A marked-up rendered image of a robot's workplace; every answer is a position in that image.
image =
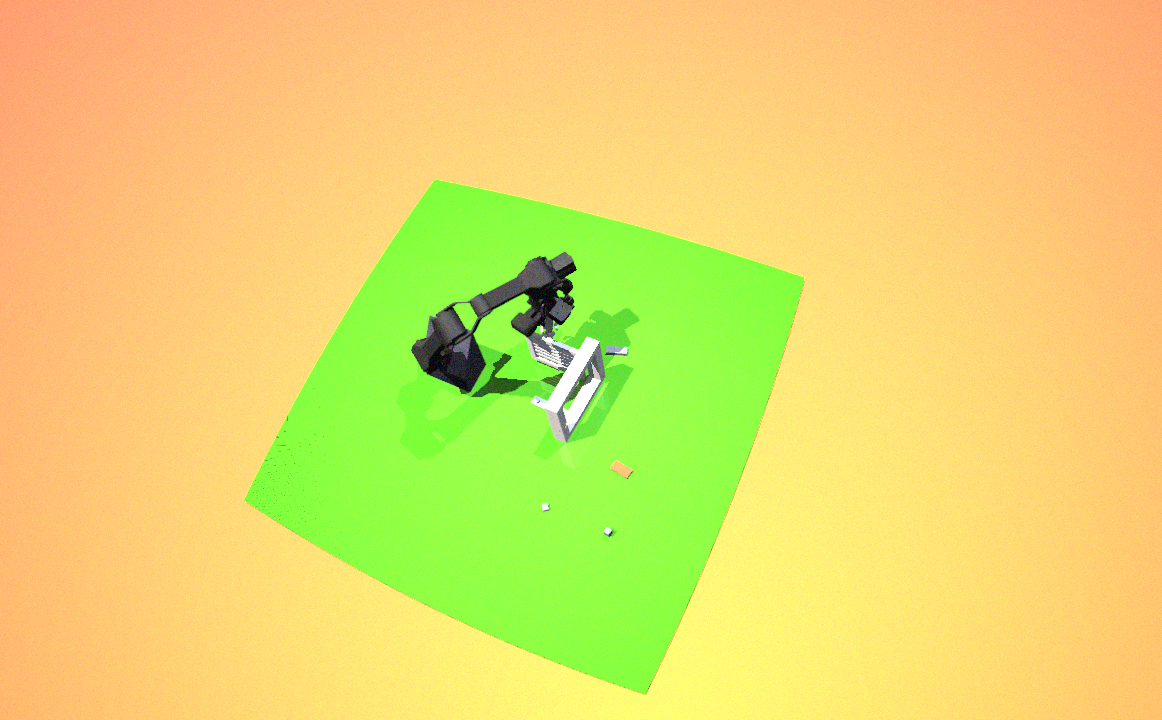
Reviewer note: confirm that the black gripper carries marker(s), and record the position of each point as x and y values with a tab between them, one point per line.
526	323

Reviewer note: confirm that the tan rectangular block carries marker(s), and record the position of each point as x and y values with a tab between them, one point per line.
620	469

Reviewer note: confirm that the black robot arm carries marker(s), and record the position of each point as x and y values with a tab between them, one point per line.
539	275

